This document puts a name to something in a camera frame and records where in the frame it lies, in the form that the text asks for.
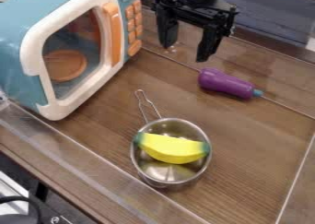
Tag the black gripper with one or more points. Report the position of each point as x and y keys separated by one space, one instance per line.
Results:
x=214 y=13

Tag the purple toy eggplant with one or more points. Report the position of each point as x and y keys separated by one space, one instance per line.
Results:
x=213 y=79

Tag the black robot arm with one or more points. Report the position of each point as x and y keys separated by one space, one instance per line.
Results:
x=213 y=15

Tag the blue toy microwave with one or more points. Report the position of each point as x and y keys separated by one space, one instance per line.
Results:
x=62 y=48

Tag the yellow toy banana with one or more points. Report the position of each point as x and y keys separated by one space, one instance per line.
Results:
x=172 y=149

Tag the clear acrylic barrier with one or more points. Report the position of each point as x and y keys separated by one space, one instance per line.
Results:
x=97 y=186

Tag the silver pot with handle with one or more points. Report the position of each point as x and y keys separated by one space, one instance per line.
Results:
x=160 y=174

